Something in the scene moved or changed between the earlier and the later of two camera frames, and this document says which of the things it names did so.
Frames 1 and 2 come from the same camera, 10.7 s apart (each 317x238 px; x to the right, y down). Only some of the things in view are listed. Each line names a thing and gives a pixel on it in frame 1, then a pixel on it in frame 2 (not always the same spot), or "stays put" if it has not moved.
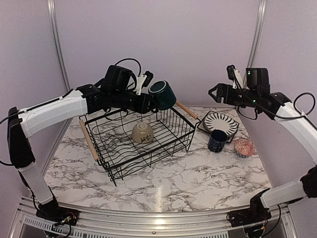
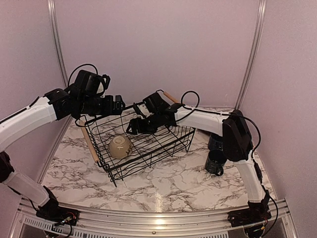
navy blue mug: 217,140 stays put
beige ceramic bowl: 142,133 to 120,147
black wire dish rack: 122,140 stays put
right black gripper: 226,95 to 134,122
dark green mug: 164,93 to 216,159
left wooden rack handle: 96,158 stays put
